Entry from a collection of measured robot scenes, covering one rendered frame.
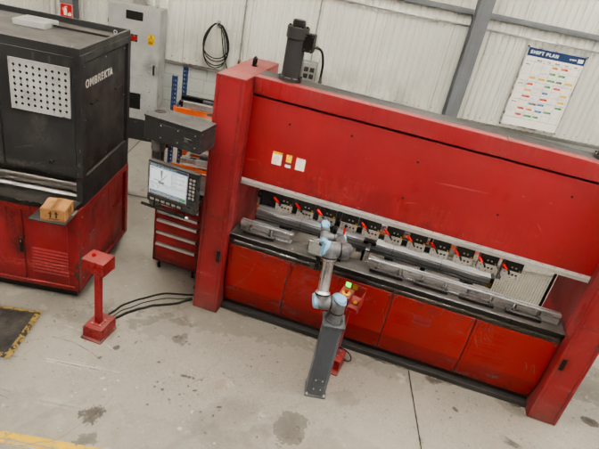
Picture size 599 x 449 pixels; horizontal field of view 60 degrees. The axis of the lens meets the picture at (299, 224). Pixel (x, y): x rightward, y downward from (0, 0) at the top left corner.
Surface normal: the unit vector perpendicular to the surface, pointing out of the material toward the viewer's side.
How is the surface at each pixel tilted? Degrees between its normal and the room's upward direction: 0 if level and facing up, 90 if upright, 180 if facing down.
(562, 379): 90
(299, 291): 90
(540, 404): 90
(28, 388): 0
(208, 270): 90
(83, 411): 0
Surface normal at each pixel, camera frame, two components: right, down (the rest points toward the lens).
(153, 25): -0.07, 0.47
